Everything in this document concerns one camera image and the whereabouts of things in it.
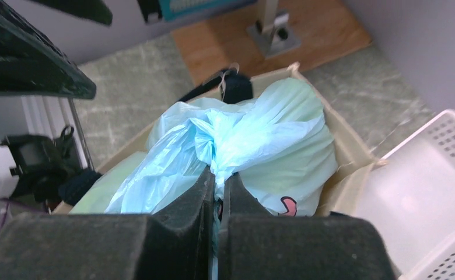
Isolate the light blue printed grocery bag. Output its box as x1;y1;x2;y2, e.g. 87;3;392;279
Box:
71;77;338;280

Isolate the metal camera stand base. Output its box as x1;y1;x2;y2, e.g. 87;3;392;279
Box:
246;0;301;59

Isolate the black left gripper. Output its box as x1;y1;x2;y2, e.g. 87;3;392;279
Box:
0;125;102;210

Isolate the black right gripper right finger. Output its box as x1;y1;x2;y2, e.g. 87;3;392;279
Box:
218;173;289;279

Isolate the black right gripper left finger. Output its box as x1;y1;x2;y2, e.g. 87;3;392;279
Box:
135;167;215;279

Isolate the white perforated plastic basket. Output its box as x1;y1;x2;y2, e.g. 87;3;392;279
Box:
354;110;455;279

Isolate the navy tote bag strap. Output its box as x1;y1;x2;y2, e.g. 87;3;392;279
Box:
179;67;254;105

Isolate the wooden board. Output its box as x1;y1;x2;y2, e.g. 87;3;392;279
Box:
172;0;372;83

